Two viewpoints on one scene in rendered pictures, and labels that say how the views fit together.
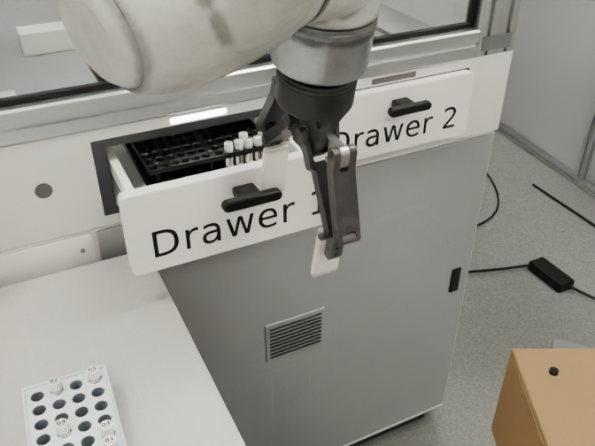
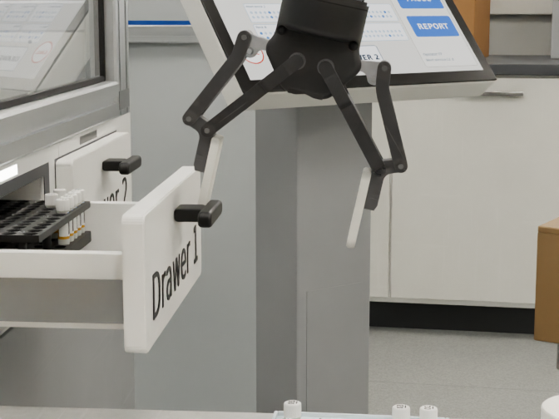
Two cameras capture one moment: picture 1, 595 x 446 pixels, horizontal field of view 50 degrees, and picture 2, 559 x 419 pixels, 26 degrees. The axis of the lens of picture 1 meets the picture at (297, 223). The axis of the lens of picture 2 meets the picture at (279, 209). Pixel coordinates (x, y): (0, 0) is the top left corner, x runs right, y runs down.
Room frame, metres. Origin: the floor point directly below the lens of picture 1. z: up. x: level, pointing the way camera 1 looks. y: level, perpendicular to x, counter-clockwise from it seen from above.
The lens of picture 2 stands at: (0.05, 0.92, 1.08)
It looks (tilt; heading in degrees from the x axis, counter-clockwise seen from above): 10 degrees down; 301
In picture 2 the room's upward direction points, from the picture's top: straight up
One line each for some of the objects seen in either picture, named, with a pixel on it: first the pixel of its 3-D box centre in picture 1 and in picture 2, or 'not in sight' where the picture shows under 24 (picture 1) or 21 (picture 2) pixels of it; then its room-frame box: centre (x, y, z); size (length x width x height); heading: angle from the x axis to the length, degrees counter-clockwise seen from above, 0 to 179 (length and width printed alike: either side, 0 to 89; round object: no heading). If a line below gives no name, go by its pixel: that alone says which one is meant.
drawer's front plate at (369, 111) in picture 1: (393, 118); (97, 192); (0.94, -0.15, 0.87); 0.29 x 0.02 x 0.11; 116
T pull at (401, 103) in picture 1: (405, 105); (120, 165); (0.91, -0.16, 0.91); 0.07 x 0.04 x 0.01; 116
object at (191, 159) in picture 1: (212, 156); (56, 219); (0.76, 0.11, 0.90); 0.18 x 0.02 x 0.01; 116
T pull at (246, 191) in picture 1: (248, 195); (196, 213); (0.65, 0.06, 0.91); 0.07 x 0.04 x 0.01; 116
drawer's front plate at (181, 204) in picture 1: (241, 206); (166, 248); (0.67, 0.07, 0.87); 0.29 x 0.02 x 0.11; 116
